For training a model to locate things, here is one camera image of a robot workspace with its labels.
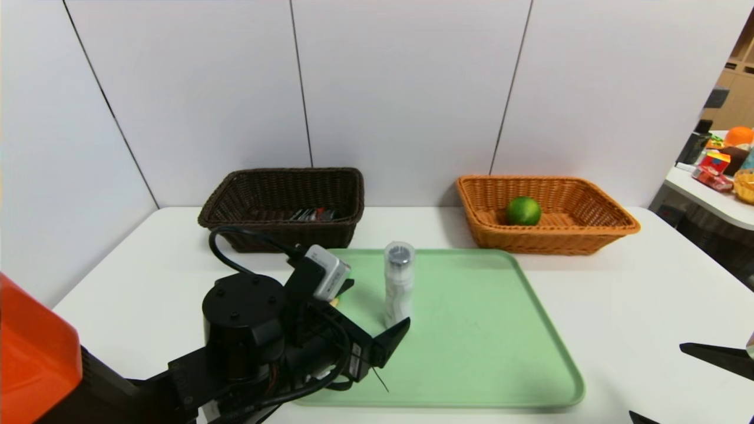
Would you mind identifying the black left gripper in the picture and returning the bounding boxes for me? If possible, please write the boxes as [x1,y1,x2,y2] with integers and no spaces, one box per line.
[286,278,411,383]

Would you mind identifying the translucent white plastic bottle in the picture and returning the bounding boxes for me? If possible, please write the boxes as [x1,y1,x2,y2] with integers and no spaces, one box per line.
[383,240,416,329]

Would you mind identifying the black red face wash tube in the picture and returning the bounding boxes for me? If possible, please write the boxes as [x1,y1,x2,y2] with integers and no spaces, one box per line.
[289,206,339,223]

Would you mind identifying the green lime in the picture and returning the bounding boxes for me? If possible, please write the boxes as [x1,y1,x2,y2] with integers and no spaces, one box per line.
[505,196,543,227]

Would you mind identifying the dark brown wicker basket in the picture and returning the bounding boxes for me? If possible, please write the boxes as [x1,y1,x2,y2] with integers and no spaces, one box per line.
[198,167,365,254]

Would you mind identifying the orange wicker basket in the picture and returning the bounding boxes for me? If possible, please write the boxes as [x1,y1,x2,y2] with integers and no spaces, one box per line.
[457,175,641,257]

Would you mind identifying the light green plastic tray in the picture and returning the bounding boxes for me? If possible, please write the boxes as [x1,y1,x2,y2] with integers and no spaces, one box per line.
[292,248,586,409]

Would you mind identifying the white side table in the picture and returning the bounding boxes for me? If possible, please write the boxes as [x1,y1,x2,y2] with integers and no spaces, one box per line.
[664,131,754,230]

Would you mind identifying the black upright bottle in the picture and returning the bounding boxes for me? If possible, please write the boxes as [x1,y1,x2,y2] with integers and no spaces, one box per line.
[676,120,713,165]

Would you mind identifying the red snack packet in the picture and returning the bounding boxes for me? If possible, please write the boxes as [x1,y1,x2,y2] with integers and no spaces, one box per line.
[692,167,734,193]

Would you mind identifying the red yellow toy box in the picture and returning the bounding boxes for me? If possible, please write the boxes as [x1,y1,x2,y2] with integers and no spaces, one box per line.
[699,151,731,175]

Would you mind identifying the yellow bowl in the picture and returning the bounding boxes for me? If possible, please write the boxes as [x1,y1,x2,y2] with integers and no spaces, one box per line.
[732,169,754,206]

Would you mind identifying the dark brown box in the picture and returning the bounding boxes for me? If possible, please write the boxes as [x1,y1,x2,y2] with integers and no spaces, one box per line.
[717,146,750,176]

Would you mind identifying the wooden shelf unit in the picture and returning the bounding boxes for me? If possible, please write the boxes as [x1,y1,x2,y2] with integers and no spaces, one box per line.
[701,12,754,131]

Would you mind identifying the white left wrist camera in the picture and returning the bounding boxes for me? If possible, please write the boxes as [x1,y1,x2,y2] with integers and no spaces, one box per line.
[303,244,352,302]

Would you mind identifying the black left camera cable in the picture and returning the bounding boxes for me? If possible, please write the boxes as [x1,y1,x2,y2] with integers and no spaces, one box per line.
[209,226,307,277]

